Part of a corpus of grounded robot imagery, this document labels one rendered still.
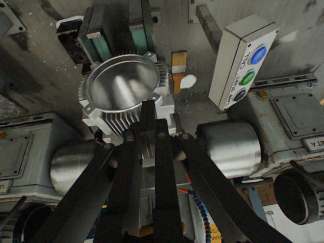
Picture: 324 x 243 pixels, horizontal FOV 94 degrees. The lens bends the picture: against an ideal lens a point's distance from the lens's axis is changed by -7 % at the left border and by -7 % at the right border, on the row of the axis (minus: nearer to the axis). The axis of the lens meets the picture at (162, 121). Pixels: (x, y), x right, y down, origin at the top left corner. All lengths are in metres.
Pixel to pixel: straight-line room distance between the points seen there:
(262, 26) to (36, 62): 0.62
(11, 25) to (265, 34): 0.58
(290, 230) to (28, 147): 6.31
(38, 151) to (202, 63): 0.74
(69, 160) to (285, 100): 0.89
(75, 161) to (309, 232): 6.43
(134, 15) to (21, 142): 0.70
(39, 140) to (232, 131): 0.79
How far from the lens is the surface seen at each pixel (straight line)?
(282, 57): 0.80
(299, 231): 6.51
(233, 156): 0.65
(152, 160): 0.45
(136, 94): 0.50
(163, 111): 0.34
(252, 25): 0.30
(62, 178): 0.75
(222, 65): 0.32
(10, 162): 0.88
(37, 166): 0.80
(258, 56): 0.30
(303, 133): 0.75
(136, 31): 0.40
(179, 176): 0.81
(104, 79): 0.43
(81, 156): 0.71
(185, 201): 0.93
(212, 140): 0.63
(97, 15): 0.46
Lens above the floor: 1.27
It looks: 30 degrees down
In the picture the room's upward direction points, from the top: 173 degrees clockwise
